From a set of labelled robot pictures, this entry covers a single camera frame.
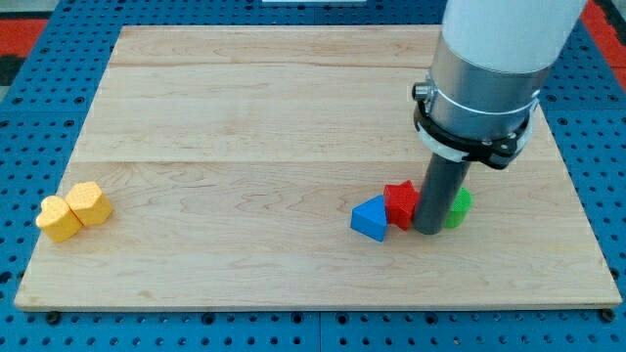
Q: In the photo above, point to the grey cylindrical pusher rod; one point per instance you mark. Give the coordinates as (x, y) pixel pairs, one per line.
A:
(443, 180)

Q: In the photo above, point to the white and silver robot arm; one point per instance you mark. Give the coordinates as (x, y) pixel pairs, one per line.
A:
(492, 57)

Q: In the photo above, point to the red star block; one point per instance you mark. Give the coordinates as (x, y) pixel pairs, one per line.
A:
(400, 203)

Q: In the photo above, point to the yellow hexagon block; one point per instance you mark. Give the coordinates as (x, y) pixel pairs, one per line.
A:
(89, 203)

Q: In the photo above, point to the blue triangle block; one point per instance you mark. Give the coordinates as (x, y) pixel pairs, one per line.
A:
(369, 218)

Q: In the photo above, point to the yellow heart block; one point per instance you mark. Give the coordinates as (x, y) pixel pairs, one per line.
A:
(56, 219)

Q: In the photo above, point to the wooden board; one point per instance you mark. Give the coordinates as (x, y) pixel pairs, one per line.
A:
(234, 155)

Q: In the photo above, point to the green cylinder block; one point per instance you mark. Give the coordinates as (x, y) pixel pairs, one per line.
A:
(459, 209)

